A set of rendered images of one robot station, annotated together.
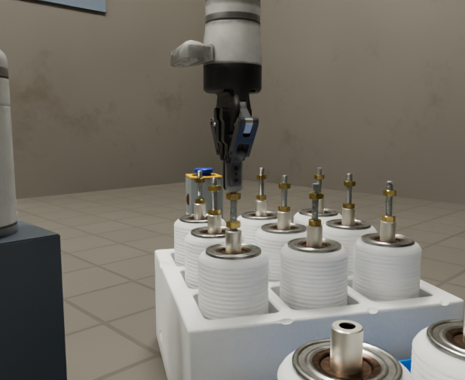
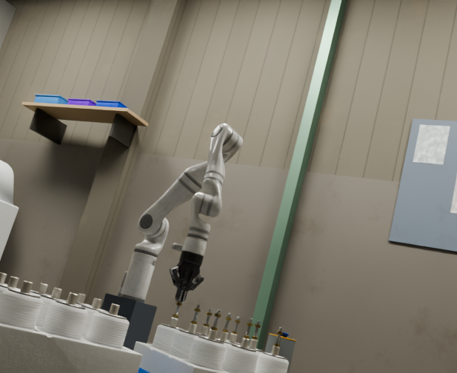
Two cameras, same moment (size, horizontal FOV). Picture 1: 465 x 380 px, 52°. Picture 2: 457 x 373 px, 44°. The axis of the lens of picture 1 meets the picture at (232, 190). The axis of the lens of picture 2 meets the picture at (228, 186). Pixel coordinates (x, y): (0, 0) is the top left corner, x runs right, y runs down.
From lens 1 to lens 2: 1.83 m
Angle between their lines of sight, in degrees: 77
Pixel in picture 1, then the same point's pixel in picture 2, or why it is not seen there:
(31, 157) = not seen: outside the picture
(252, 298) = (157, 341)
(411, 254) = (198, 340)
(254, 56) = (187, 248)
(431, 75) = not seen: outside the picture
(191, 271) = not seen: hidden behind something
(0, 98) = (143, 259)
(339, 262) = (180, 336)
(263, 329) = (147, 348)
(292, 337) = (150, 356)
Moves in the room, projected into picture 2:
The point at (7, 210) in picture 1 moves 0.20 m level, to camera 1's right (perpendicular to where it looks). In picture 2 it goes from (132, 291) to (142, 294)
